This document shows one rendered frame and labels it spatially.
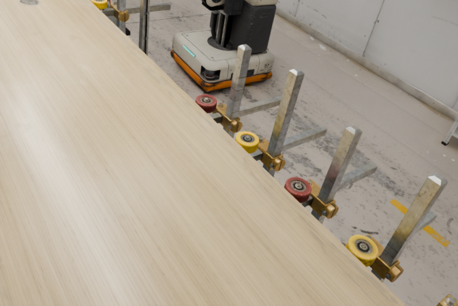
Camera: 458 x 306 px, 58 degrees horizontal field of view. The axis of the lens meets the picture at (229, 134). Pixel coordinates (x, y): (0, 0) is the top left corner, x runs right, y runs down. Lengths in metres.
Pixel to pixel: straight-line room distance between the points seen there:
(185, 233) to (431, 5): 3.33
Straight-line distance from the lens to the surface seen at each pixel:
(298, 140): 1.58
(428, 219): 1.50
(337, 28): 4.60
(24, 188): 1.20
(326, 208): 1.34
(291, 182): 1.27
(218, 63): 3.19
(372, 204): 2.75
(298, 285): 1.04
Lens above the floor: 1.73
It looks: 36 degrees down
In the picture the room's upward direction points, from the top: 11 degrees clockwise
